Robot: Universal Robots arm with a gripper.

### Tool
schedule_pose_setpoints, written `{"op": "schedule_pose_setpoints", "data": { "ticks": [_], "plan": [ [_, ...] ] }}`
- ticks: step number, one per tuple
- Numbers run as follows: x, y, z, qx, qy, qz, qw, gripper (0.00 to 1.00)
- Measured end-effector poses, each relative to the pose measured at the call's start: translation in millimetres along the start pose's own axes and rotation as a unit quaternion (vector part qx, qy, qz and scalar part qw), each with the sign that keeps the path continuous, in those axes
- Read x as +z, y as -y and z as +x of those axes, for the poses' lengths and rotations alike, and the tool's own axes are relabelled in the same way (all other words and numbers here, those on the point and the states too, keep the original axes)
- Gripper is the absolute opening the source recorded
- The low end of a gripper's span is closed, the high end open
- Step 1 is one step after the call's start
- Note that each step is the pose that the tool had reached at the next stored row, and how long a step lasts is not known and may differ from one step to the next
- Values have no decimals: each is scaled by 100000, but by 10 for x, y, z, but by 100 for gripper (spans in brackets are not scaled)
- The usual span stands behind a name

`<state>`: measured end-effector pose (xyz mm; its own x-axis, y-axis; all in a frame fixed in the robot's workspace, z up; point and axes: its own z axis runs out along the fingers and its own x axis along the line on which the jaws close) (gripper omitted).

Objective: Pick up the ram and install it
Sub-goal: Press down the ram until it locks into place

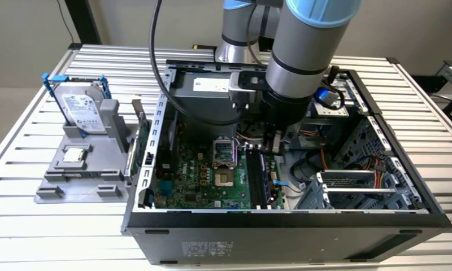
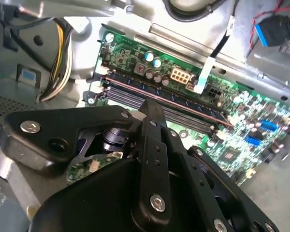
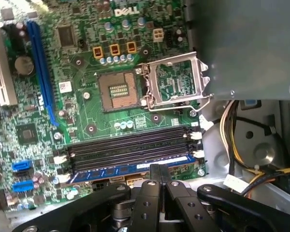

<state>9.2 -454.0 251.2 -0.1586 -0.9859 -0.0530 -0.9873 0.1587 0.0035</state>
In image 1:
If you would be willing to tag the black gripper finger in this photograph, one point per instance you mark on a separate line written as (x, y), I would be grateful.
(275, 142)

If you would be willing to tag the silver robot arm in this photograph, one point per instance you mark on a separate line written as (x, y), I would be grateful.
(308, 42)

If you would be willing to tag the black RAM slot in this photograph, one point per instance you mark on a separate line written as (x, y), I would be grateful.
(256, 175)
(260, 175)
(252, 175)

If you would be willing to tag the round black cooler fan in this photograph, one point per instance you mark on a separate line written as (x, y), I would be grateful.
(253, 128)

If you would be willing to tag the grey metal drive cage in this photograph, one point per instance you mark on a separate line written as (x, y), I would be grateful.
(331, 113)

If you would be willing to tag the CPU socket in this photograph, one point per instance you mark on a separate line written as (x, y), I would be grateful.
(224, 178)

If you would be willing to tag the grey power supply box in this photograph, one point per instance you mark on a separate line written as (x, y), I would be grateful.
(207, 105)

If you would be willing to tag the green motherboard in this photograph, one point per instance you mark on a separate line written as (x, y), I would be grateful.
(192, 186)

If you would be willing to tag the grey metal disk bay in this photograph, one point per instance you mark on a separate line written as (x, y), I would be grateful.
(357, 190)

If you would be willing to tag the yellow and black clamp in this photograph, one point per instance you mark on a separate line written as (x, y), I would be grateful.
(203, 47)

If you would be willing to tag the graphics card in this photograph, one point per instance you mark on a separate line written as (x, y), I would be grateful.
(143, 138)

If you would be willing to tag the black open PC case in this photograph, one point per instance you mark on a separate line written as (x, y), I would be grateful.
(285, 242)

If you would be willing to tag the grey parts rack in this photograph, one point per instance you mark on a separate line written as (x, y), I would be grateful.
(97, 158)

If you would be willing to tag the hard disk in blue carrier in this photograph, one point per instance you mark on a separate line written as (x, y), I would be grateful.
(78, 110)

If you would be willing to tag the silver CPU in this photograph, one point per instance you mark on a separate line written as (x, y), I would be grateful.
(73, 155)

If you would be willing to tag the black metal post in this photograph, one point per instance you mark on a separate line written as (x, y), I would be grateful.
(86, 25)

